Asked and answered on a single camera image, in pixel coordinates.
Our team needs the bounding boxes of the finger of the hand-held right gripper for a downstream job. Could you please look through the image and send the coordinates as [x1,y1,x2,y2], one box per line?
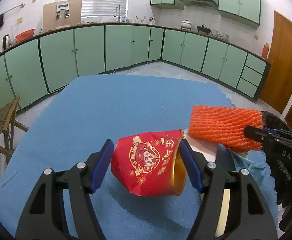
[263,127,292,138]
[243,126,274,144]

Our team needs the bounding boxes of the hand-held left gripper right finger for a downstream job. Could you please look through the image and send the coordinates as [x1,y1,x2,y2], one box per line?
[179,139,279,240]

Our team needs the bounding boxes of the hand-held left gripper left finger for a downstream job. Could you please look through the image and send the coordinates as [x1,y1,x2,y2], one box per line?
[16,139,114,240]

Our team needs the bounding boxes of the bin with black bag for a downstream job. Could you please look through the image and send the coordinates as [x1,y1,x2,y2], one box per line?
[261,110,292,133]

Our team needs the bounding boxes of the orange foam fruit net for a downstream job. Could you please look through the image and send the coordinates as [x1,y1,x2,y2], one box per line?
[188,105,263,153]

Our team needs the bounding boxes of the red paper cup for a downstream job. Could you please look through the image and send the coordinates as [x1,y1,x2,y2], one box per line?
[110,129,187,197]

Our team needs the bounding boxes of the white paper sheet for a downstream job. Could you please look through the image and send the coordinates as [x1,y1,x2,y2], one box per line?
[185,136,236,173]

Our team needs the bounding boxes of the blue foam mat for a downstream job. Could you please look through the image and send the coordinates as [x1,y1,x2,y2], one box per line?
[0,74,280,240]

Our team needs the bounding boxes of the closed wooden door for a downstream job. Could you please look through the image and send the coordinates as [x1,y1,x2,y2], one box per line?
[258,10,292,114]

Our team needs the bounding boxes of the wooden folding chair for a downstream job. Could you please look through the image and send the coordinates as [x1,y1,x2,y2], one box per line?
[0,94,30,165]

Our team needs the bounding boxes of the green lower kitchen cabinets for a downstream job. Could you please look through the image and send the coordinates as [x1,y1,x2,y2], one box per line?
[0,22,272,113]

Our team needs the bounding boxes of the green kitchen cabinets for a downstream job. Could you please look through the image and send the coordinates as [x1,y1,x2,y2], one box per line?
[0,22,272,113]
[150,0,261,29]

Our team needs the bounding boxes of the green upper kitchen cabinets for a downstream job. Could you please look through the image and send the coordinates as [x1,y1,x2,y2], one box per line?
[150,0,261,29]

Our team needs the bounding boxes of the black range hood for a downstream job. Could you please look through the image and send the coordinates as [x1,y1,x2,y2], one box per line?
[177,0,218,8]

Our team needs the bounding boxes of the red plastic basin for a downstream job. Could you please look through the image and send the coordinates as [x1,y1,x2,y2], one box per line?
[15,29,35,43]

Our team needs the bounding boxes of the wooden board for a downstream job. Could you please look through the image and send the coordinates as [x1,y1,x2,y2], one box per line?
[42,0,83,32]

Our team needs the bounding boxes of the steel electric kettle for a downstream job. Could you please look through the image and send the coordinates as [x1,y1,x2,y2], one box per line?
[2,34,11,50]

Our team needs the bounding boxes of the white device on board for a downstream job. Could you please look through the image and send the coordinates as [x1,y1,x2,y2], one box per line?
[55,3,70,18]

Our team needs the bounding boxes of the metal towel rail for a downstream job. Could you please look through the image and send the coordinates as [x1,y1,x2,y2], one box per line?
[0,3,25,20]

